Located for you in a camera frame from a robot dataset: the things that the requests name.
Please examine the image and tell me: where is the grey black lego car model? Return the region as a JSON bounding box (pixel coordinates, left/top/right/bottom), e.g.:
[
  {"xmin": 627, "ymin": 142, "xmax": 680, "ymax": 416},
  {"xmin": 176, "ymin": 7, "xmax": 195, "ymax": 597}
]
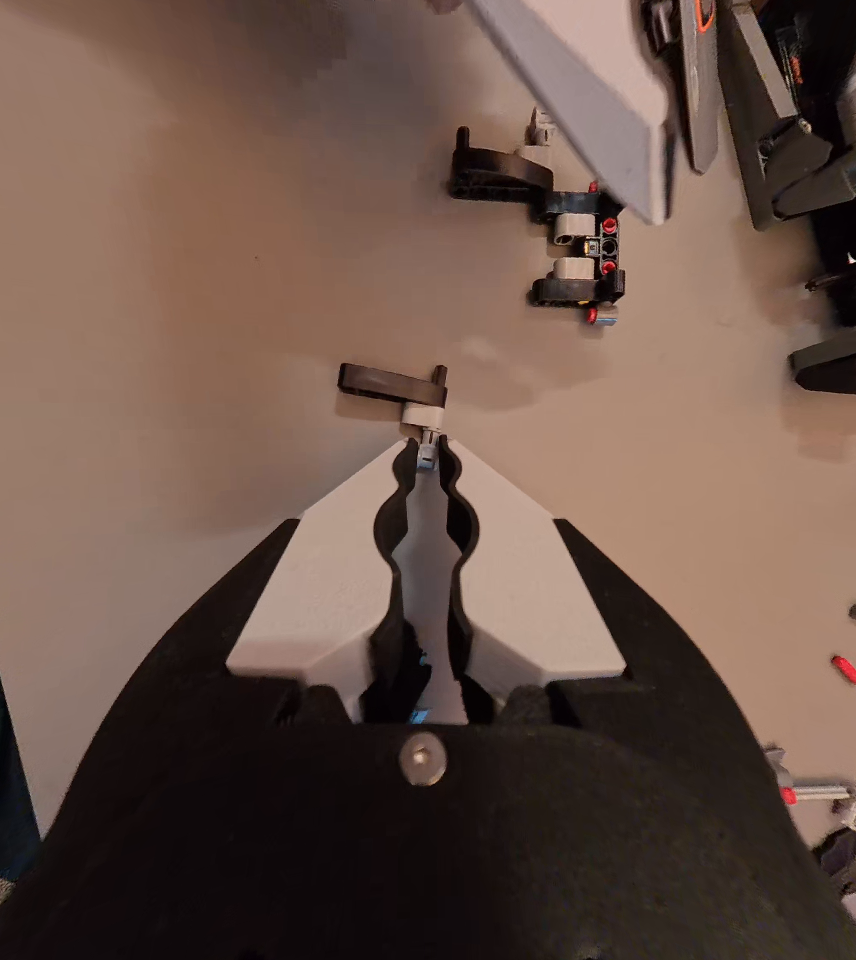
[{"xmin": 720, "ymin": 0, "xmax": 856, "ymax": 396}]

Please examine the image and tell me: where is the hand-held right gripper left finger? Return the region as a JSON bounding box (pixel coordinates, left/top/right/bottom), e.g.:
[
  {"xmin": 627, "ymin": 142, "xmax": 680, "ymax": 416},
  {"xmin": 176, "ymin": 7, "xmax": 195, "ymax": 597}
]
[{"xmin": 225, "ymin": 438, "xmax": 433, "ymax": 725}]

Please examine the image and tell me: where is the black curved lego beam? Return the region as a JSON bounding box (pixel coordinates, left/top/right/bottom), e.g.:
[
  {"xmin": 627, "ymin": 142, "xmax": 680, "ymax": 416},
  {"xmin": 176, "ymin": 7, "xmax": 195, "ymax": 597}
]
[{"xmin": 337, "ymin": 363, "xmax": 437, "ymax": 407}]

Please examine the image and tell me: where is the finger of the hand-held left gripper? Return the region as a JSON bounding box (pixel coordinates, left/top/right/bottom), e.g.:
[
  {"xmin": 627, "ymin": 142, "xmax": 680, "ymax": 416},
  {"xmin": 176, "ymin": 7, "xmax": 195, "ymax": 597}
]
[{"xmin": 464, "ymin": 0, "xmax": 678, "ymax": 228}]

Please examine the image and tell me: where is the silver orange-striped lego panel subassembly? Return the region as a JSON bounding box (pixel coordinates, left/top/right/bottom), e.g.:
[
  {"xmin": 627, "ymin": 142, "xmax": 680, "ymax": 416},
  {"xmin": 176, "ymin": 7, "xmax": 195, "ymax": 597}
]
[{"xmin": 641, "ymin": 0, "xmax": 723, "ymax": 175}]

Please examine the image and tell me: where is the black axle white connector subassembly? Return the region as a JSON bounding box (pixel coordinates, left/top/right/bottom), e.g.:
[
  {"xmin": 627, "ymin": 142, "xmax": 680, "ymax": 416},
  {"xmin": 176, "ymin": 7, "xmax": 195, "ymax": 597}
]
[{"xmin": 400, "ymin": 364, "xmax": 450, "ymax": 474}]

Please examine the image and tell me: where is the black white lego frame subassembly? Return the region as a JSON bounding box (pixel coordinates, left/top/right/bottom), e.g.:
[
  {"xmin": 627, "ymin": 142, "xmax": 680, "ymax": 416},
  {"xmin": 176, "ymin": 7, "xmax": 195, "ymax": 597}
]
[{"xmin": 449, "ymin": 125, "xmax": 628, "ymax": 327}]

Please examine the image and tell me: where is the grey lego axle subassembly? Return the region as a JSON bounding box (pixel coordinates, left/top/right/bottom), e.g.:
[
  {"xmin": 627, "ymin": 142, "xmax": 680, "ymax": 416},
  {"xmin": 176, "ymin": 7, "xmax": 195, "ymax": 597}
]
[{"xmin": 764, "ymin": 746, "xmax": 856, "ymax": 830}]

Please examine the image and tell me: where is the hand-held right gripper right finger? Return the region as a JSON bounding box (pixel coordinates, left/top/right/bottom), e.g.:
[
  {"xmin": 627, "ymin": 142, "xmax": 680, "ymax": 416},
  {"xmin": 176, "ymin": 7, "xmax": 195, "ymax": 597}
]
[{"xmin": 435, "ymin": 436, "xmax": 629, "ymax": 725}]

